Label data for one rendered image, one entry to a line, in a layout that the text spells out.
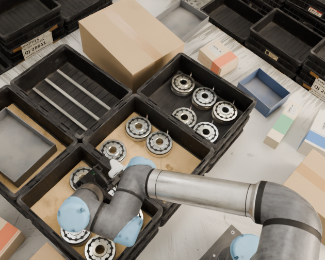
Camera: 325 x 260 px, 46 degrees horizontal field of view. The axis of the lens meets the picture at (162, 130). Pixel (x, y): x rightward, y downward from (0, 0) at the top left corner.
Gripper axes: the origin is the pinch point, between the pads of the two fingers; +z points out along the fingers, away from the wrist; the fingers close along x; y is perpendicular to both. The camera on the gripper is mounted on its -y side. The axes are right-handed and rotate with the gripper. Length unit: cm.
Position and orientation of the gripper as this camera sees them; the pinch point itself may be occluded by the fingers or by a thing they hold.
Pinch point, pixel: (112, 180)
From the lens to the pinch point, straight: 124.4
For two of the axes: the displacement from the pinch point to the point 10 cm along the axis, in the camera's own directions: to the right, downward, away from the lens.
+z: 1.0, -1.6, 9.8
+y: -6.5, -7.6, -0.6
